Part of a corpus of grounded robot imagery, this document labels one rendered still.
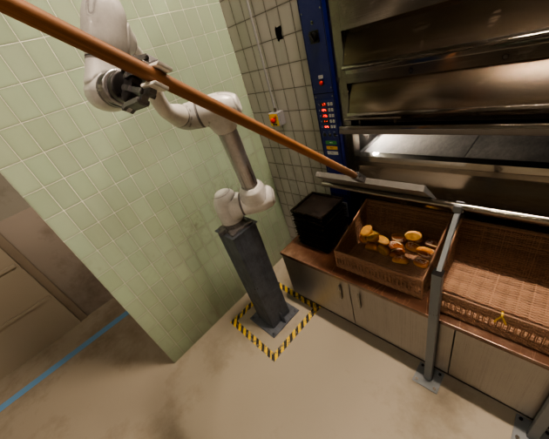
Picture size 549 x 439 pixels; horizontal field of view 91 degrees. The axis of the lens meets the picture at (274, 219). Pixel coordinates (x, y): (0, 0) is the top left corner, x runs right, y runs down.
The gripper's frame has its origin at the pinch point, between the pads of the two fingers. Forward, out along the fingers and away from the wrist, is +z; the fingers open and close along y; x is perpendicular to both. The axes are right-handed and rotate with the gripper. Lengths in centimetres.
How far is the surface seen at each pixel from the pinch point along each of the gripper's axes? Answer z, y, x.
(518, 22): 43, -65, -104
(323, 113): -48, -42, -123
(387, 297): 14, 60, -141
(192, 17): -122, -82, -59
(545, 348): 79, 54, -142
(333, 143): -44, -27, -136
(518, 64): 45, -56, -117
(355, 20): -22, -77, -96
